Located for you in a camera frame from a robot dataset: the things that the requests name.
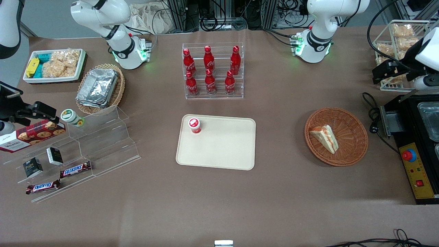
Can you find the aluminium foil container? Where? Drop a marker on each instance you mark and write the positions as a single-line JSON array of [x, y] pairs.
[[97, 87]]

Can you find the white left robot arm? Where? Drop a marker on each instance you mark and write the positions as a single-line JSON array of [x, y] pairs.
[[319, 34]]

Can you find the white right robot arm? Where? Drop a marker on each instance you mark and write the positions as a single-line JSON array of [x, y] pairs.
[[118, 37]]

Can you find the yellow snack packet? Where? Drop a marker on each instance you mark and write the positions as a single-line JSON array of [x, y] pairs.
[[32, 67]]

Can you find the round brown wicker basket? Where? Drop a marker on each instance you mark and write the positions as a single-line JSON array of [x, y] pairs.
[[353, 137]]

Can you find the clear acrylic stepped stand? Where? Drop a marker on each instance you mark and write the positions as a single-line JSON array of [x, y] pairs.
[[103, 144]]

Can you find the wrapped triangular sandwich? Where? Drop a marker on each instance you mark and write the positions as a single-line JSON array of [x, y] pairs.
[[325, 137]]

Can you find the black appliance with yellow panel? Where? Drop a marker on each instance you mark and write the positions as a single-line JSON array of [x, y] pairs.
[[411, 130]]

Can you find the oval wicker basket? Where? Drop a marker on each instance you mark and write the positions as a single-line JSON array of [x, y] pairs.
[[118, 91]]

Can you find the small white object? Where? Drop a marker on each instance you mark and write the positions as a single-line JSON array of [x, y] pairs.
[[223, 243]]

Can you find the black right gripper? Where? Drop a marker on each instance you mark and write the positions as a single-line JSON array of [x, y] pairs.
[[7, 104]]

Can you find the green-lidded white cup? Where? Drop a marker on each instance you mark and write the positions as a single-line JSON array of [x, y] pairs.
[[70, 116]]

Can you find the beige plastic tray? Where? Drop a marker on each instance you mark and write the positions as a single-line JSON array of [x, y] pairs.
[[226, 147]]

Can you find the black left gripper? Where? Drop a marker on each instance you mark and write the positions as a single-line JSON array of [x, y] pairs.
[[408, 61]]

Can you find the Snickers chocolate bar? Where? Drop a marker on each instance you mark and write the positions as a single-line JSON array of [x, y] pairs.
[[75, 169], [43, 187]]

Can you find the clear bag of rice crackers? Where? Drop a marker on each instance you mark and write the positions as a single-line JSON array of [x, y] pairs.
[[61, 63]]

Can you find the red-lidded small cup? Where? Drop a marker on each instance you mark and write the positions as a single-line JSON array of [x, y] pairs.
[[194, 125]]

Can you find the white rectangular snack tray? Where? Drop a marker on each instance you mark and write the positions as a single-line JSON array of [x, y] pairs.
[[29, 79]]

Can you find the red cola bottle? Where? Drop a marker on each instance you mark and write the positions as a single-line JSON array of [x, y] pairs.
[[188, 61], [191, 85], [209, 60], [235, 61], [229, 84], [210, 84]]

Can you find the red tartan cookie box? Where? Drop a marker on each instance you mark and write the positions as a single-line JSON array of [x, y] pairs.
[[34, 134]]

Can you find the aluminium frame post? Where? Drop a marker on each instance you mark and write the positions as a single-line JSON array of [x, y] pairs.
[[178, 15], [267, 13]]

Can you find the red emergency stop button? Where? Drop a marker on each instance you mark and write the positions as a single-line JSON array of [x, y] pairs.
[[408, 155]]

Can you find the teal snack packet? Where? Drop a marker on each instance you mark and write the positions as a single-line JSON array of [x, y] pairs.
[[44, 57], [39, 70]]

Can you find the clear acrylic bottle rack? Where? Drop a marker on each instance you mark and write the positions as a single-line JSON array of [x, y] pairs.
[[219, 97]]

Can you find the small black carton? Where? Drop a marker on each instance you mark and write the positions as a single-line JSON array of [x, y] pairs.
[[55, 156], [33, 167]]

